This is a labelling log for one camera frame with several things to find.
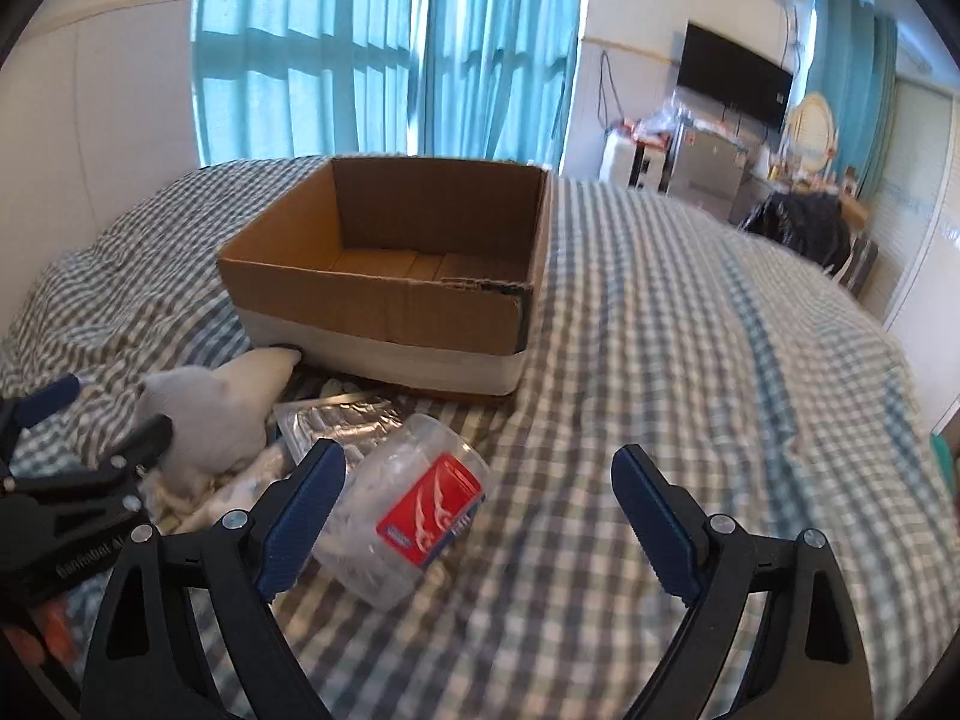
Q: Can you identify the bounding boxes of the white sock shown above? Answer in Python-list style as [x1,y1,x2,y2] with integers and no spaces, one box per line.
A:
[135,346,301,499]

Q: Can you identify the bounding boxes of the clear plastic jar red label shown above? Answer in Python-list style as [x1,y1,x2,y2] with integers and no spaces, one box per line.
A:
[313,413,494,611]

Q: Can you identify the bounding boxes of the brown cardboard box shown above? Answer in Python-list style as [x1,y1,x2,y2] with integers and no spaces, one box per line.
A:
[217,156,555,398]

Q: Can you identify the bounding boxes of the white slatted wardrobe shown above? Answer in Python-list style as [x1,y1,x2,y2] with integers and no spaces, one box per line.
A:
[861,80,958,429]

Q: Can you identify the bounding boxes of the black clothes on chair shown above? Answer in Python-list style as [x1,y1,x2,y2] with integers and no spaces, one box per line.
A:
[737,192,878,298]

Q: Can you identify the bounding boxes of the silver mini fridge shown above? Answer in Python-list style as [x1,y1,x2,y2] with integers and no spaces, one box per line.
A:
[665,124,748,221]

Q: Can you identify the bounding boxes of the teal window curtain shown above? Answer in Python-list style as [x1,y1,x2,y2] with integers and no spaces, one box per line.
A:
[190,0,581,169]

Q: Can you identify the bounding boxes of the oval white vanity mirror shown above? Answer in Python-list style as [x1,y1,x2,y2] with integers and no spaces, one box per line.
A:
[784,93,838,174]

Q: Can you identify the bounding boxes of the white suitcase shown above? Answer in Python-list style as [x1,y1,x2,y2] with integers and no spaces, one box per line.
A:
[599,128,667,192]

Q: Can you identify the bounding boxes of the teal side curtain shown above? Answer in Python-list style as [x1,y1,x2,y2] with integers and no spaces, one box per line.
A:
[807,0,898,202]

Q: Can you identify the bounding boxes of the black wall television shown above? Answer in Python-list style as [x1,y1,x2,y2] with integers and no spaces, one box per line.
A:
[677,23,794,130]

